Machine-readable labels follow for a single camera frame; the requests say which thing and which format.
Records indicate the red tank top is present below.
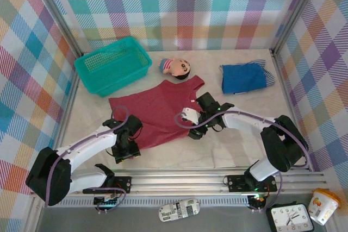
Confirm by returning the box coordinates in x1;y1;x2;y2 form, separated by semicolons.
108;76;206;150

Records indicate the plush boy doll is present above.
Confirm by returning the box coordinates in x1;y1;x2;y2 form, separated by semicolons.
156;57;192;81

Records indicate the blue white striped tank top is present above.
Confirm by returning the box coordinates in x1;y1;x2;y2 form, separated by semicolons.
219;58;275;96

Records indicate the teal plastic mesh basket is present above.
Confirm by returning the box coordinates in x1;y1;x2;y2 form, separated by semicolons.
73;36;153;98

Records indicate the small black controller board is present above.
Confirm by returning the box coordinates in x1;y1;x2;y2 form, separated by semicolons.
247;194;268;209
93;196;121;209

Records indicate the newspaper print pencil case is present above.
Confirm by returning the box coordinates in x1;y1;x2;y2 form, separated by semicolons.
158;198;201;223

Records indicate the black square alarm clock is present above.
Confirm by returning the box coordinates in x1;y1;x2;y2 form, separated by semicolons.
265;202;315;232

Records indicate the white yellow paper cup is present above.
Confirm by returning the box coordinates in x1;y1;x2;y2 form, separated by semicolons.
308;187;341;226

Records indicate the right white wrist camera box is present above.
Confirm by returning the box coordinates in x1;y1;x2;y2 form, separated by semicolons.
181;106;201;126

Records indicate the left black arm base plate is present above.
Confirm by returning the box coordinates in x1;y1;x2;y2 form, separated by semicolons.
82;176;132;195

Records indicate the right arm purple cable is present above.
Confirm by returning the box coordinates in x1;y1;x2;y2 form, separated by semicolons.
175;110;310;213

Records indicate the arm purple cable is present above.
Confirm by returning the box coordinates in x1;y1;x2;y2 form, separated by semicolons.
175;110;310;213
45;105;131;214

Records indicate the grey slotted cable duct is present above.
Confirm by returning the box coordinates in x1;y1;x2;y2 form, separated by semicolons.
58;196;251;208

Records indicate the aluminium mounting rail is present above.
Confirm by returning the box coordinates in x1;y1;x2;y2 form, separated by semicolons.
67;172;327;198

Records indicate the aluminium side rail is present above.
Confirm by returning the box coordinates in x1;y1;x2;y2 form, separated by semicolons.
48;51;87;174
270;48;313;173

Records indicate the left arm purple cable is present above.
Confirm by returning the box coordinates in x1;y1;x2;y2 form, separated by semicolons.
45;105;131;214

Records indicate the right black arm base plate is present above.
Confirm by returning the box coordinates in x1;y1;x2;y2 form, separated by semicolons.
227;174;278;193

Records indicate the aluminium frame post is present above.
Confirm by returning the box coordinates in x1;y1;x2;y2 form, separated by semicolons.
269;0;327;58
27;0;87;61

